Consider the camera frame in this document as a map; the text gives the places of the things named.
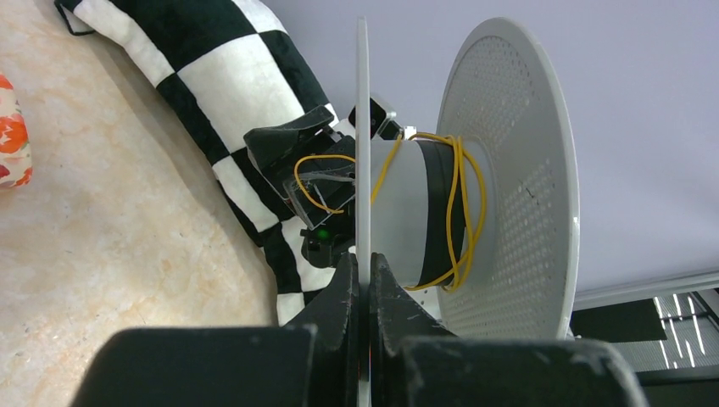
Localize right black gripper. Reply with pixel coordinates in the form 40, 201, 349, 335
243, 106, 355, 267

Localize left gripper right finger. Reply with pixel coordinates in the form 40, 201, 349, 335
369, 254, 649, 406

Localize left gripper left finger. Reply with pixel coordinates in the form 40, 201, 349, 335
73, 254, 359, 406

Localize yellow thin cable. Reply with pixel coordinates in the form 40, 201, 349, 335
293, 131, 488, 294

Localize grey plastic cable spool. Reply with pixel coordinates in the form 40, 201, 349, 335
356, 17, 579, 406

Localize black white checkered pillow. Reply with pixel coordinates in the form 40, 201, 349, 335
61, 0, 334, 324

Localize floral orange cloth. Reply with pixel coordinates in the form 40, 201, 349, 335
1, 74, 33, 191

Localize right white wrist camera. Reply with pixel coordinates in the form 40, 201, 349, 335
370, 93, 403, 140

